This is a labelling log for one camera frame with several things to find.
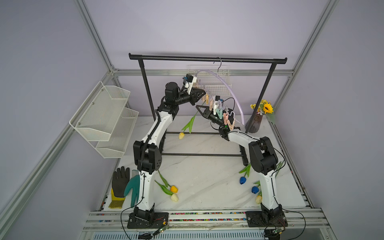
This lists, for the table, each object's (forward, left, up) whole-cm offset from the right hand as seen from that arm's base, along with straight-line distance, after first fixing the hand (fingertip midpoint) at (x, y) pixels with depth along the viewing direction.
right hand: (196, 108), depth 86 cm
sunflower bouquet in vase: (+1, -41, -3) cm, 42 cm away
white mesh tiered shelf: (-7, +51, +2) cm, 52 cm away
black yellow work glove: (-31, +46, -26) cm, 62 cm away
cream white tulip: (-42, +13, -27) cm, 51 cm away
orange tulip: (-38, +14, -26) cm, 48 cm away
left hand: (+2, -4, +10) cm, 11 cm away
